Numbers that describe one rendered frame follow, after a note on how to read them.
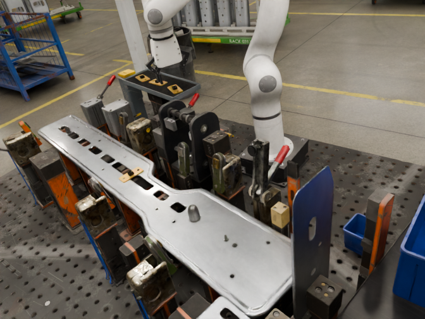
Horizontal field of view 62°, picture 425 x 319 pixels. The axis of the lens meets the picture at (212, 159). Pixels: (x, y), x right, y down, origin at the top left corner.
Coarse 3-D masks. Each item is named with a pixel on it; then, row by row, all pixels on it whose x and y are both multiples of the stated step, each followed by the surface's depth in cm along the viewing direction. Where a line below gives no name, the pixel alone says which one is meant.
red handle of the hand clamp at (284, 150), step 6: (282, 150) 95; (288, 150) 95; (276, 156) 96; (282, 156) 95; (276, 162) 95; (282, 162) 95; (270, 168) 95; (276, 168) 95; (270, 174) 95; (270, 180) 95; (258, 192) 94
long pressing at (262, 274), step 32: (96, 128) 154; (96, 160) 133; (128, 160) 130; (128, 192) 114; (192, 192) 109; (160, 224) 100; (192, 224) 98; (224, 224) 96; (256, 224) 94; (192, 256) 88; (224, 256) 87; (256, 256) 85; (288, 256) 84; (224, 288) 80; (256, 288) 78; (288, 288) 78
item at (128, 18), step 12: (120, 0) 434; (132, 0) 443; (120, 12) 446; (132, 12) 448; (132, 24) 452; (132, 36) 458; (132, 48) 470; (144, 48) 477; (132, 60) 484; (144, 60) 482
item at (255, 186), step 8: (256, 144) 88; (264, 144) 86; (248, 152) 87; (256, 152) 85; (264, 152) 87; (256, 160) 90; (264, 160) 88; (256, 168) 92; (264, 168) 89; (256, 176) 93; (264, 176) 90; (256, 184) 94; (264, 184) 92
